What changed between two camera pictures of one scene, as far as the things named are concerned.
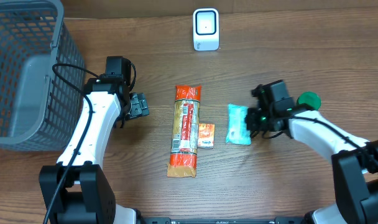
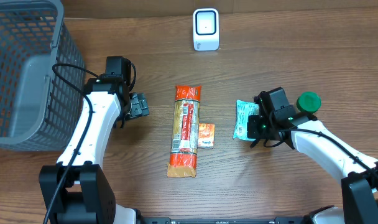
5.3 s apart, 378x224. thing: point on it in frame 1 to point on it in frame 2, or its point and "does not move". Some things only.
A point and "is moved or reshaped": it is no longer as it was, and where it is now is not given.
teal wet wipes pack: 238,133 is moved or reshaped
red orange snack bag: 184,132 does not move
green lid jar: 311,99 does not move
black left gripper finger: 139,105 does not move
